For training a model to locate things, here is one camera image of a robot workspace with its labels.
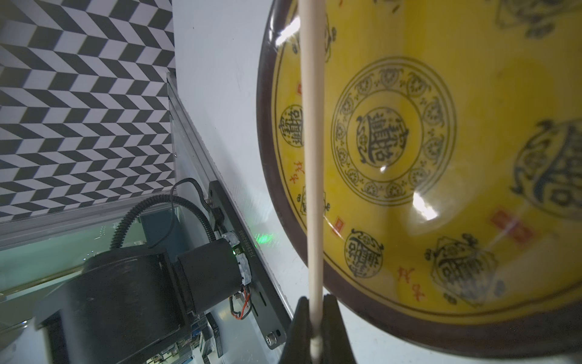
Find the yellow dark patterned plate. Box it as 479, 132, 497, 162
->
255, 0, 582, 359

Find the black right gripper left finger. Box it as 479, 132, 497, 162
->
279, 297, 312, 364

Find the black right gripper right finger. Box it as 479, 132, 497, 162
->
321, 294, 356, 364

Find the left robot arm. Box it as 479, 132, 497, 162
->
34, 239, 242, 363

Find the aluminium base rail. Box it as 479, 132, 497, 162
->
165, 72, 292, 350

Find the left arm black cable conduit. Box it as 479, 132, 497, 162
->
110, 177, 226, 250

